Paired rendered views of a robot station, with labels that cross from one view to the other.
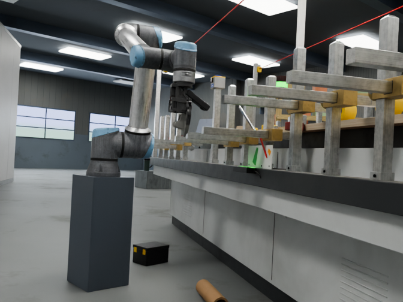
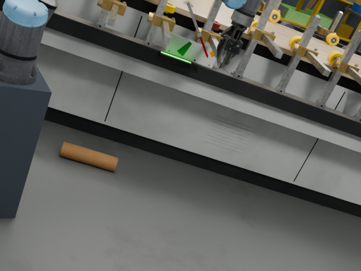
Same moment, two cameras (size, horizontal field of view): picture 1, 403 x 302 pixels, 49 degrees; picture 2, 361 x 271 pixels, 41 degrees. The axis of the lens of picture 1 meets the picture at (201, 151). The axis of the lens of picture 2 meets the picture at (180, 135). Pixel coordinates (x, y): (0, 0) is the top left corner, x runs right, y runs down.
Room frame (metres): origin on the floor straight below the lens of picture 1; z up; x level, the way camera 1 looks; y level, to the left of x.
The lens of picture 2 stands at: (1.73, 2.14, 1.36)
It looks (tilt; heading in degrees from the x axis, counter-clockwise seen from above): 24 degrees down; 272
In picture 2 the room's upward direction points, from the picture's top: 23 degrees clockwise
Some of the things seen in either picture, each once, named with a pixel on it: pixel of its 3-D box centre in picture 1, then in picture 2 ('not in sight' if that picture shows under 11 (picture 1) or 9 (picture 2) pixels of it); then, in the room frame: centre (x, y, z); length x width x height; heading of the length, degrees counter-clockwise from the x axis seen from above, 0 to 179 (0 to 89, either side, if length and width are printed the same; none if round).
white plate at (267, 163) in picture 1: (259, 156); (192, 51); (1.94, -0.26, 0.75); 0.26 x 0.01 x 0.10; 16
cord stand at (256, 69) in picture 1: (255, 112); not in sight; (4.93, -0.58, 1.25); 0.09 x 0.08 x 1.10; 16
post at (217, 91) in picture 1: (215, 126); not in sight; (2.65, -0.08, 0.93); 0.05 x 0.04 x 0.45; 16
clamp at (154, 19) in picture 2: (248, 139); (160, 21); (2.14, -0.23, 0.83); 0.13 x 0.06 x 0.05; 16
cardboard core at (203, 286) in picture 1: (211, 295); (88, 156); (2.22, -0.09, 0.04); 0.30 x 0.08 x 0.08; 16
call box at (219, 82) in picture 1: (217, 83); not in sight; (2.65, -0.08, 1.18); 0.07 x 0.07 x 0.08; 16
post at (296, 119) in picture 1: (297, 109); (256, 35); (1.68, -0.36, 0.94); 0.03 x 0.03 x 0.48; 16
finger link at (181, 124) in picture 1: (181, 124); (227, 61); (1.75, 0.08, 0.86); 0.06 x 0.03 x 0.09; 106
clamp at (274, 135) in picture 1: (271, 135); (208, 36); (1.90, -0.30, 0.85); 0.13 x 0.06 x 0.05; 16
